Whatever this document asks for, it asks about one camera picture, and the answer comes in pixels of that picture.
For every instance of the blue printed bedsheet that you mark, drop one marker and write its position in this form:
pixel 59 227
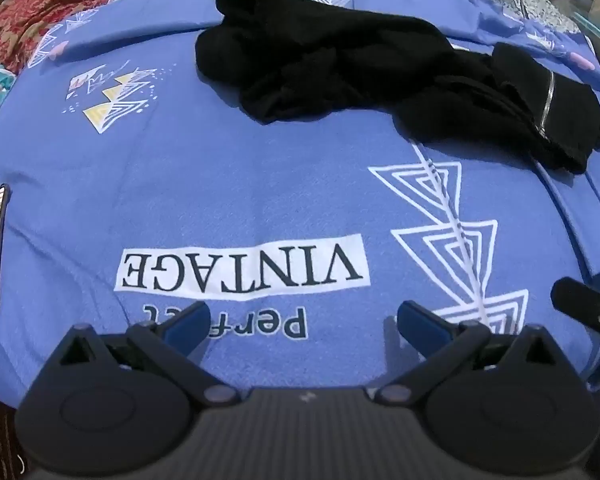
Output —
pixel 137 187

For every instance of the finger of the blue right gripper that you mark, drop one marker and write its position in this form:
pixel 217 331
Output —
pixel 579 301

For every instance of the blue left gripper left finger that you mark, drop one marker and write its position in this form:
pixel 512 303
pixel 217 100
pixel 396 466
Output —
pixel 186 330

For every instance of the black pants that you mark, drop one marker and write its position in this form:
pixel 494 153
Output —
pixel 296 59

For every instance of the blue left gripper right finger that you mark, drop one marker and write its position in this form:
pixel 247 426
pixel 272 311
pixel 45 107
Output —
pixel 422 329

